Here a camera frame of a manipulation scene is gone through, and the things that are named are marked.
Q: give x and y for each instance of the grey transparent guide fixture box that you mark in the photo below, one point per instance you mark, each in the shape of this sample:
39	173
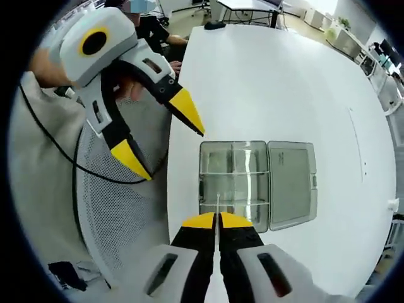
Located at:
284	189

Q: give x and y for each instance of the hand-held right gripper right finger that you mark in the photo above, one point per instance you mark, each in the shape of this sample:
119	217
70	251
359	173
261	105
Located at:
252	271

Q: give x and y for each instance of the person's light shirt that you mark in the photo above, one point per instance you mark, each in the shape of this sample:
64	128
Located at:
38	158

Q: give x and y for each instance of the grey mesh office chair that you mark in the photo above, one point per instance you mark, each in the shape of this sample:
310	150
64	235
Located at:
120	205

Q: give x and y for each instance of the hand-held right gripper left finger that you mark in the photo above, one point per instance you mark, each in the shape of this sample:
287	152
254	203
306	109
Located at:
176	271

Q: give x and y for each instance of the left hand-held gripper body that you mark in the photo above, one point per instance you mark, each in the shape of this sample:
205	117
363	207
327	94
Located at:
116	34

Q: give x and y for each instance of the person's left hand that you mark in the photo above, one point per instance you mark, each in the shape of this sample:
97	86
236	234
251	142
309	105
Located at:
132	90

